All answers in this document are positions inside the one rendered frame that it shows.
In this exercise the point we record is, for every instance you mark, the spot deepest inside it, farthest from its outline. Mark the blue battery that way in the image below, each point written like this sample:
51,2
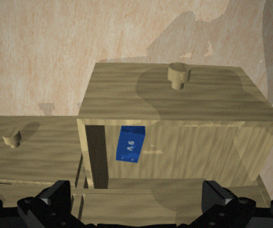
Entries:
130,143

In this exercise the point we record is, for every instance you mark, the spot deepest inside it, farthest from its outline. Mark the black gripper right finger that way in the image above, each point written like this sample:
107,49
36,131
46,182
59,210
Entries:
221,206

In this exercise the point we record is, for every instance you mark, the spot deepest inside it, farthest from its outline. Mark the light wooden chest of drawers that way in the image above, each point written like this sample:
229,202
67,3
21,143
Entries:
80,192

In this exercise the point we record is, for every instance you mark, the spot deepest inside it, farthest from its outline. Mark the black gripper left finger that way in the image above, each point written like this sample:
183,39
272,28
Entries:
54,207

